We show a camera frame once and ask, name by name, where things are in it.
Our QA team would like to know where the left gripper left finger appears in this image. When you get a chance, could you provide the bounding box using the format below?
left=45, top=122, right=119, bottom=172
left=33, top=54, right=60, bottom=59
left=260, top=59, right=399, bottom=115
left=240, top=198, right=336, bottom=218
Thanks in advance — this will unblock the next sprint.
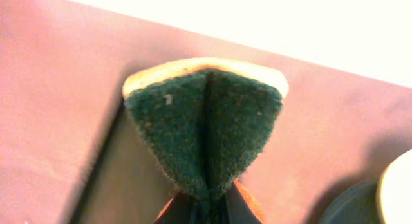
left=154, top=192, right=197, bottom=224

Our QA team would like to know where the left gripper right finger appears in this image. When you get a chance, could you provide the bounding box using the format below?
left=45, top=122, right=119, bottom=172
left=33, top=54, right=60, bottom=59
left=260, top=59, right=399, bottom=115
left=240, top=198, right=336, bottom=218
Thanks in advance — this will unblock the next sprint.
left=221, top=182, right=261, bottom=224

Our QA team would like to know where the orange green scrub sponge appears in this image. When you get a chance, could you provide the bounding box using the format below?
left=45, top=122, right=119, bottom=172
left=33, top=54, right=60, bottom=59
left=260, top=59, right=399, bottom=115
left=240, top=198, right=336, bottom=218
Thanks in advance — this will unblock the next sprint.
left=122, top=57, right=289, bottom=223

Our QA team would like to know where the black rectangular water tray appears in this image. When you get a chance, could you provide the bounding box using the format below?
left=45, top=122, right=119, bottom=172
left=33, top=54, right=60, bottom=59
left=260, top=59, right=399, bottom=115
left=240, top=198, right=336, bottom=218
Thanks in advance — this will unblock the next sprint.
left=63, top=105, right=173, bottom=224

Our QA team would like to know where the round black serving tray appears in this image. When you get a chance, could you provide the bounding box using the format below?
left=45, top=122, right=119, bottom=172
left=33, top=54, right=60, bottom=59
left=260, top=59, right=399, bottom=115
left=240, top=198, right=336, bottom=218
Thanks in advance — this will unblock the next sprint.
left=318, top=180, right=380, bottom=224

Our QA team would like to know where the yellow dirty plate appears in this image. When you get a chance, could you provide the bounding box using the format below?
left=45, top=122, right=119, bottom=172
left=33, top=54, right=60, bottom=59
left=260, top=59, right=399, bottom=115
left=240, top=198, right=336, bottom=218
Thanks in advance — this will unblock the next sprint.
left=376, top=150, right=411, bottom=224

